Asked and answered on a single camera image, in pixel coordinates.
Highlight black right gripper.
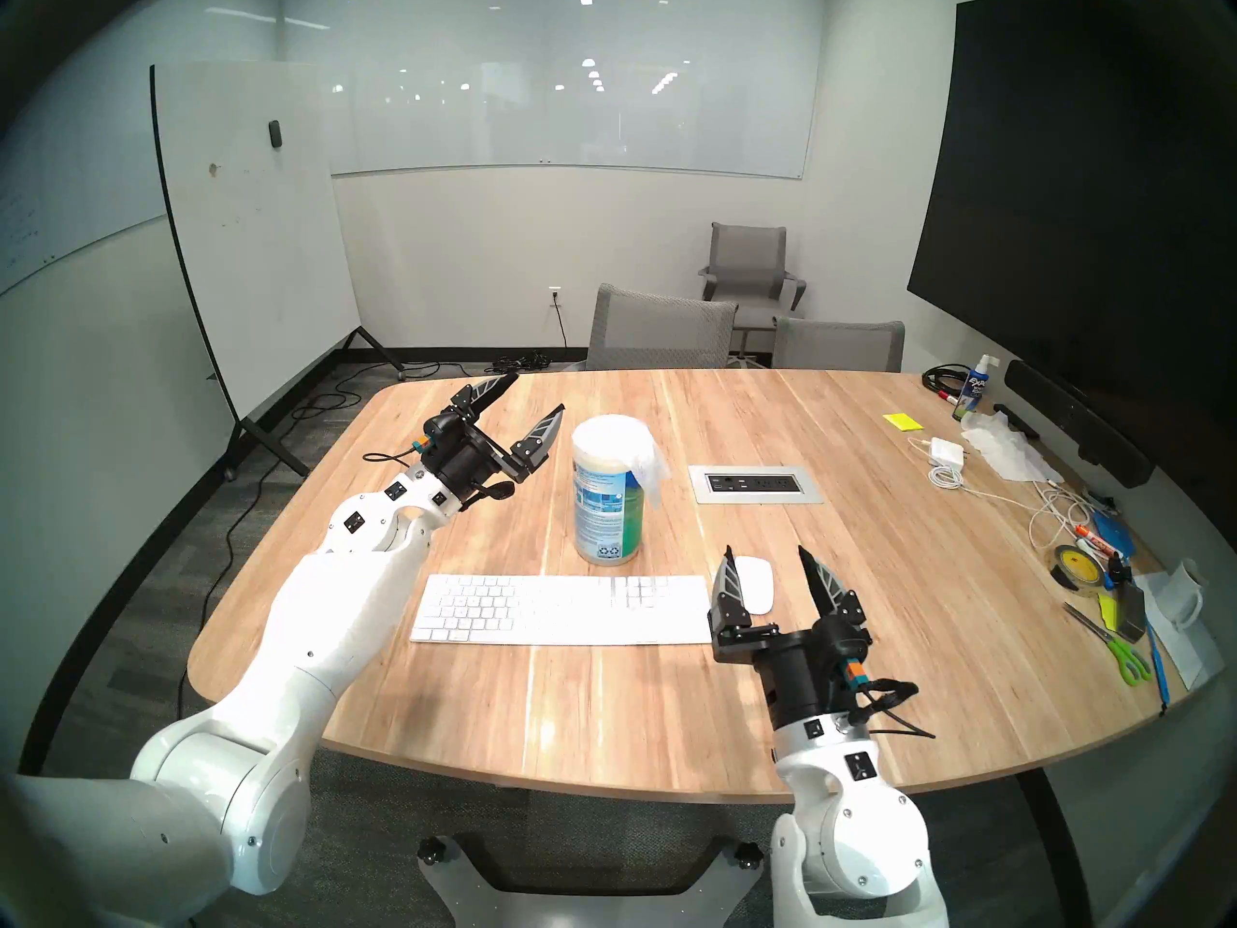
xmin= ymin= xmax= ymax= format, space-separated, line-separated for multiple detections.
xmin=710 ymin=546 xmax=868 ymax=736

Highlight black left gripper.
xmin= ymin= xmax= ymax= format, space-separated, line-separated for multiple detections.
xmin=423 ymin=370 xmax=566 ymax=511

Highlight disinfecting wipes canister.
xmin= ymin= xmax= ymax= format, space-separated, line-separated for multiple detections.
xmin=570 ymin=414 xmax=647 ymax=566

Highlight white disinfecting wipe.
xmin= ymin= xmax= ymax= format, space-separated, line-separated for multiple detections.
xmin=618 ymin=416 xmax=670 ymax=508

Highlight white computer mouse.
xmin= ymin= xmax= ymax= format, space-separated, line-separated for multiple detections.
xmin=736 ymin=557 xmax=777 ymax=616

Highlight grey table power outlet box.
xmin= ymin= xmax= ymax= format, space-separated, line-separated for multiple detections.
xmin=688 ymin=465 xmax=824 ymax=506

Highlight grey mesh office chair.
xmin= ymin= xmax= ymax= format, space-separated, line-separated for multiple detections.
xmin=585 ymin=283 xmax=738 ymax=371
xmin=770 ymin=317 xmax=906 ymax=373

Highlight white keyboard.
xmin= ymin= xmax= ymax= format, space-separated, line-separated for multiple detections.
xmin=411 ymin=574 xmax=714 ymax=647

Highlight crumpled white tissue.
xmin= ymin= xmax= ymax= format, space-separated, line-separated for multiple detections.
xmin=960 ymin=412 xmax=1064 ymax=484

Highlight whiteboard cleaner spray bottle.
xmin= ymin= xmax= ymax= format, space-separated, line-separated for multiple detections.
xmin=952 ymin=354 xmax=999 ymax=422

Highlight grey office chair with armrests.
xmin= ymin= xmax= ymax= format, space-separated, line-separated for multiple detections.
xmin=698 ymin=222 xmax=808 ymax=366

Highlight black yellow tape roll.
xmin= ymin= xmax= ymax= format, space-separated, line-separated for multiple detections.
xmin=1050 ymin=542 xmax=1112 ymax=594

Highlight mobile whiteboard on stand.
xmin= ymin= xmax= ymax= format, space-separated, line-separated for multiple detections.
xmin=150 ymin=63 xmax=407 ymax=480

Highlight blue packet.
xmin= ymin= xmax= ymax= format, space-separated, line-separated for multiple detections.
xmin=1082 ymin=512 xmax=1134 ymax=558

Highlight black video sound bar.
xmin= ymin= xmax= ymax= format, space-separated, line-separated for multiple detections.
xmin=1003 ymin=359 xmax=1154 ymax=489

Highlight black table leg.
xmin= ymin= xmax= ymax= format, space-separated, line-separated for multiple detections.
xmin=1015 ymin=769 xmax=1091 ymax=922

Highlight blue pen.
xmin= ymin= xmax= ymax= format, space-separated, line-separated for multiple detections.
xmin=1143 ymin=622 xmax=1170 ymax=710

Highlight white mug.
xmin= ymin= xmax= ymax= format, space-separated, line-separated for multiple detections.
xmin=1155 ymin=559 xmax=1207 ymax=627

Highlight white paper sheet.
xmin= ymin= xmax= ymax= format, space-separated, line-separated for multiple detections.
xmin=1131 ymin=573 xmax=1226 ymax=690

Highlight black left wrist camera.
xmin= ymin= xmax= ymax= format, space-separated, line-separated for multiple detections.
xmin=411 ymin=409 xmax=467 ymax=453

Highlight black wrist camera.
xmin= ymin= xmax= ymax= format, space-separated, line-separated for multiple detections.
xmin=821 ymin=615 xmax=874 ymax=690
xmin=411 ymin=409 xmax=467 ymax=453

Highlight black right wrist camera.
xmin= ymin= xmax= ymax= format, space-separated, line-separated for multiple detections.
xmin=821 ymin=615 xmax=874 ymax=690

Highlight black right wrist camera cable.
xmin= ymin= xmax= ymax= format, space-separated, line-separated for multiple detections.
xmin=850 ymin=680 xmax=936 ymax=740

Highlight white charging cable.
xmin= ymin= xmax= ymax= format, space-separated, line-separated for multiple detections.
xmin=908 ymin=438 xmax=1098 ymax=550

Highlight large glass wall board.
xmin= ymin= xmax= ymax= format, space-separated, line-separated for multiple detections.
xmin=280 ymin=0 xmax=822 ymax=181

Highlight green handled scissors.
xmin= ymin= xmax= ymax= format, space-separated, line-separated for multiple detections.
xmin=1061 ymin=600 xmax=1151 ymax=685

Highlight large black wall screen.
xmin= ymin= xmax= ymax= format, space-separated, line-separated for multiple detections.
xmin=906 ymin=0 xmax=1237 ymax=492

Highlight side wall whiteboard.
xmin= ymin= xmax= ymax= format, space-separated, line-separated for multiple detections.
xmin=0 ymin=66 xmax=167 ymax=297

